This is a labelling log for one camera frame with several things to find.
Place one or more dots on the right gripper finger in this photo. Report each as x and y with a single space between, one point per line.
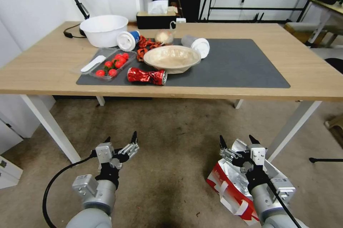
253 141
227 154

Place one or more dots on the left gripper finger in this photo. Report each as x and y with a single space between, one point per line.
131 149
107 140

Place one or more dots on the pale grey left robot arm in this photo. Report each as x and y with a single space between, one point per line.
93 206

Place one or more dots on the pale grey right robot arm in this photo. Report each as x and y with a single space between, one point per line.
270 206

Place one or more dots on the red white food delivery bag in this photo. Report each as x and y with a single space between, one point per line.
230 187

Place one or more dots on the clear bag with bread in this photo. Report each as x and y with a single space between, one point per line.
166 37

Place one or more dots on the red cherry tomato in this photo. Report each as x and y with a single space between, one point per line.
112 72
100 73
108 64
117 56
122 61
125 55

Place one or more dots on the black tripod leg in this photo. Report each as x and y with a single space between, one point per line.
325 160

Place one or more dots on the crushed red drink can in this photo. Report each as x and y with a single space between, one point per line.
144 76

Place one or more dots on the dark grey table mat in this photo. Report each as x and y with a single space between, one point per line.
235 67

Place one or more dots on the clear plastic fruit tray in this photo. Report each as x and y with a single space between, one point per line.
83 68

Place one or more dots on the small crumpled red wrapper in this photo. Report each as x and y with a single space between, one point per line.
142 54

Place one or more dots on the wooden table with white legs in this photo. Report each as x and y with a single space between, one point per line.
302 61

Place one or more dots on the white cabinet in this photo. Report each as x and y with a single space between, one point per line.
10 120

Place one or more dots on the beige film-covered paper bowl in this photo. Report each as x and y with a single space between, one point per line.
171 57

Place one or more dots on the blue paper cup white lid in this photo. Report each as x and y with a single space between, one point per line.
127 41

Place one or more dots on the white box with label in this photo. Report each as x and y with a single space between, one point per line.
8 171

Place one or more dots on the long crumpled red wrapper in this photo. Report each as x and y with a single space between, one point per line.
147 41

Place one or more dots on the clear plastic cup white lid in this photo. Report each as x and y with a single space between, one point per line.
199 46

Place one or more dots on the large white plastic bowl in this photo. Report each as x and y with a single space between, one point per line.
103 31

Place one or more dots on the black chair seat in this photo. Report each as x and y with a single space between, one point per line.
335 64

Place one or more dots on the beige padded stool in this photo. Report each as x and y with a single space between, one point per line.
300 31

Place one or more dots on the black tissue box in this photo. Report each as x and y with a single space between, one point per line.
152 20

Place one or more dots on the white power adapter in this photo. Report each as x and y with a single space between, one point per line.
181 20

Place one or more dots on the light wooden side table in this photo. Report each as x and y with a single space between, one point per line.
327 11

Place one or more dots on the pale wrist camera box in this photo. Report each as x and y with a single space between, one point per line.
104 153
257 154

